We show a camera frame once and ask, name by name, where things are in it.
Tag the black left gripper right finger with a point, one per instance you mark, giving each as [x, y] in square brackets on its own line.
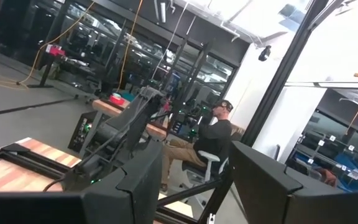
[291, 199]

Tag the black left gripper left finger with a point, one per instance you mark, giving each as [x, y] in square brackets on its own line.
[104, 203]

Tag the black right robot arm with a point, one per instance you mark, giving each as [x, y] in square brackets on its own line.
[135, 115]

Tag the white office chair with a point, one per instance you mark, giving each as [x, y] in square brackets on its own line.
[209, 157]

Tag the metal storage shelf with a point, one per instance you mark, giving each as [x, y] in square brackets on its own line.
[337, 155]

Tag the black computer case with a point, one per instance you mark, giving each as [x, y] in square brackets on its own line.
[81, 130]

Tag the wooden top work table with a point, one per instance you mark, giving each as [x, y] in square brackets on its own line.
[104, 107]

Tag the person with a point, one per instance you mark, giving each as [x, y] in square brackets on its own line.
[213, 140]

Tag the black standing desk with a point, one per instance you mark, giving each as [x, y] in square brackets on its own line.
[47, 71]

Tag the red box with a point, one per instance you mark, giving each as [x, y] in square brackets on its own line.
[56, 50]

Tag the black metal table frame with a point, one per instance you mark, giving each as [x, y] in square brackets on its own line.
[42, 166]

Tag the black aluminium frame post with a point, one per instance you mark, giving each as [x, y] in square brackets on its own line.
[284, 71]

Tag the black ceiling camera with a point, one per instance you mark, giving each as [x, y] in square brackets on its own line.
[264, 53]

